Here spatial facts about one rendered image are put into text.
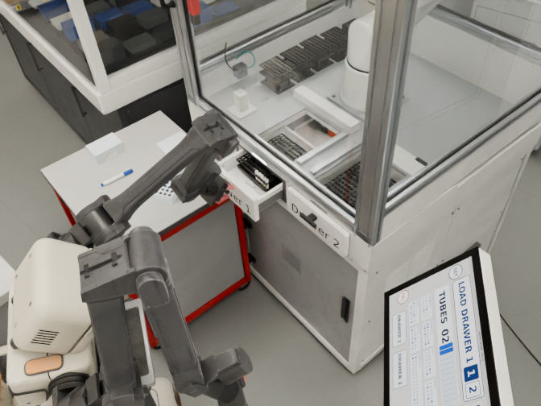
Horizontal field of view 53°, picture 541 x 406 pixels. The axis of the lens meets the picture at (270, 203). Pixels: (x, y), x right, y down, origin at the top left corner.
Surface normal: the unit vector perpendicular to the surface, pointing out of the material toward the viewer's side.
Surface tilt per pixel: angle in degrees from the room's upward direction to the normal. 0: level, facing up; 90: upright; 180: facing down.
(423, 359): 50
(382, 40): 90
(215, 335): 0
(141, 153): 0
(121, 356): 91
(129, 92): 90
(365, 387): 0
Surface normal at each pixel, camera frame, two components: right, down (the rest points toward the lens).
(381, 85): -0.77, 0.49
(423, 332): -0.79, -0.49
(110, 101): 0.63, 0.54
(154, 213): -0.05, -0.68
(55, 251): 0.61, -0.67
